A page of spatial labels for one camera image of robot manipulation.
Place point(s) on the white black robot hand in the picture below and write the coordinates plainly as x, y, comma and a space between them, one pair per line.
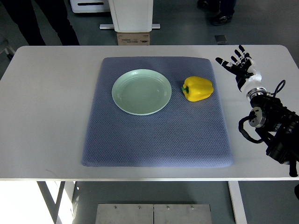
243, 67

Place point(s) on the person feet dark shoes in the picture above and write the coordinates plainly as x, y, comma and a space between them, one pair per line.
226, 9

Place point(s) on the white appliance with slot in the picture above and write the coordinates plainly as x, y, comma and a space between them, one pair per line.
89, 6

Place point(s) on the metal base plate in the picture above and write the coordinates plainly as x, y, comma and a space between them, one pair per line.
153, 214

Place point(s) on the cardboard box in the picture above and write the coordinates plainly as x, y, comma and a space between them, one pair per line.
132, 39

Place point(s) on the white pedestal machine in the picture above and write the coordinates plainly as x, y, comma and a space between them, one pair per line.
131, 16

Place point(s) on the white table leg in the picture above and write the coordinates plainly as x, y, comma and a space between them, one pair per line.
237, 203

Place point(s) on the grey table frame leg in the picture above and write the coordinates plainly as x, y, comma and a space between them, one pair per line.
59, 199

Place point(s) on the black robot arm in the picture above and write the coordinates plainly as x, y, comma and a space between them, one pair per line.
278, 128

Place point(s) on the grey floor outlet plate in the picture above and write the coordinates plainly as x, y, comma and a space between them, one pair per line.
221, 39

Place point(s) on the yellow bell pepper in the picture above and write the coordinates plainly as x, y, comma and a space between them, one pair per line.
197, 88

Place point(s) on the white chair base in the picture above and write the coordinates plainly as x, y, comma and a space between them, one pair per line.
5, 47

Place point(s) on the blue textured mat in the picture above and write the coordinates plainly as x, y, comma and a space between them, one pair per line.
182, 134

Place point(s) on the light green plate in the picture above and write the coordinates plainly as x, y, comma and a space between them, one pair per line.
141, 92

